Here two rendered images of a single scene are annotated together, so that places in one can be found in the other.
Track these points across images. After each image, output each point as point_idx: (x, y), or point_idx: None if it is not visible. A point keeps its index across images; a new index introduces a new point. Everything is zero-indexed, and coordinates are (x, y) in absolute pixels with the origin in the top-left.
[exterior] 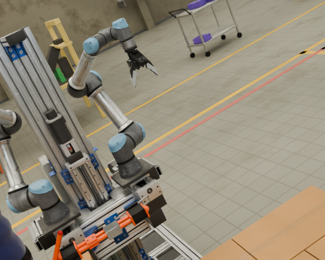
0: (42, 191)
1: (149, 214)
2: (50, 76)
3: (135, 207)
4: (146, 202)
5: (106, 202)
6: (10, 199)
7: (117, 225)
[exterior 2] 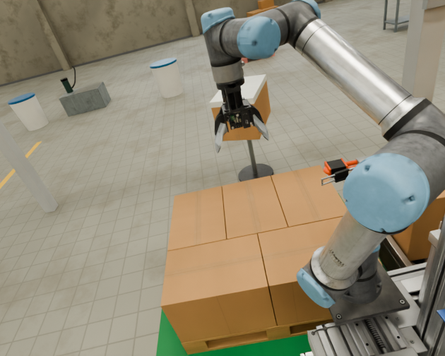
0: None
1: None
2: None
3: (336, 166)
4: (325, 182)
5: (419, 287)
6: None
7: (357, 157)
